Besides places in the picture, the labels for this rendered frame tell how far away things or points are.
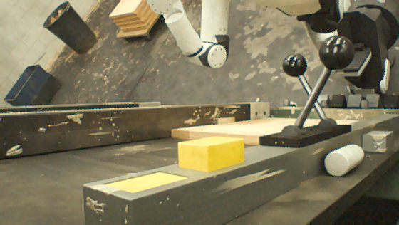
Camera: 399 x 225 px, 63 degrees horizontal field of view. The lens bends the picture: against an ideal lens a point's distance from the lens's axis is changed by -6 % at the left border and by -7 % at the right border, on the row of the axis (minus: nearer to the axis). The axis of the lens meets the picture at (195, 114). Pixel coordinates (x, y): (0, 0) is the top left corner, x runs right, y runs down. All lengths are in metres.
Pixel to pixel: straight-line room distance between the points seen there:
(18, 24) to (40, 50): 0.54
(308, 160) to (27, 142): 0.44
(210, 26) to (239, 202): 0.92
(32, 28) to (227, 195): 5.86
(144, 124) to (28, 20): 5.37
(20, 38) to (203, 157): 5.77
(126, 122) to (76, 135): 0.12
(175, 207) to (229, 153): 0.08
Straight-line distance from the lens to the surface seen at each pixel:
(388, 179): 0.75
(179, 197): 0.22
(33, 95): 4.92
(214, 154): 0.26
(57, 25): 5.04
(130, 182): 0.23
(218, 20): 1.15
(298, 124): 0.41
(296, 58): 0.53
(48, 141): 0.64
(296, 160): 0.36
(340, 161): 0.42
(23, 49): 5.98
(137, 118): 0.75
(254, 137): 0.68
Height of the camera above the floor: 1.79
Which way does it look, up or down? 40 degrees down
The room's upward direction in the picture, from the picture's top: 43 degrees counter-clockwise
